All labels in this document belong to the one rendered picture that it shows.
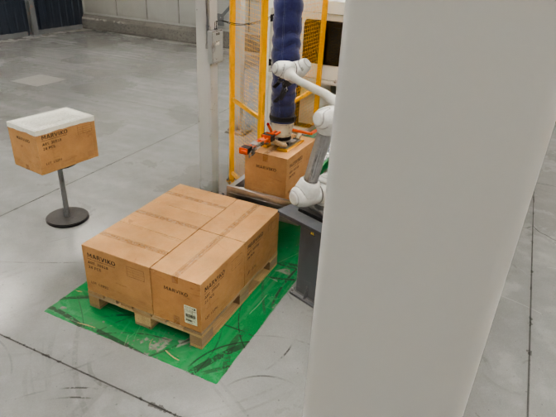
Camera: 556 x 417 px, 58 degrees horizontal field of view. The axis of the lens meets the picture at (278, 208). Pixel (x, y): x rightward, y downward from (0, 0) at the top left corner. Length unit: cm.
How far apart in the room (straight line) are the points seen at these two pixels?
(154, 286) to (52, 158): 179
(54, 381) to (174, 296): 89
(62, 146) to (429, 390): 460
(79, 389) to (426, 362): 321
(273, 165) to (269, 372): 168
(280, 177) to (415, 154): 389
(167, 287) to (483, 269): 319
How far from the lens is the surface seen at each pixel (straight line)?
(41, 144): 473
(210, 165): 533
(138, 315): 380
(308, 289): 399
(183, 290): 338
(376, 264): 34
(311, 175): 339
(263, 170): 424
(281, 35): 411
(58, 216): 537
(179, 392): 336
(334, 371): 41
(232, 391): 334
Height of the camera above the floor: 247
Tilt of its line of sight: 27 degrees down
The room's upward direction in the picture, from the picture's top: 3 degrees clockwise
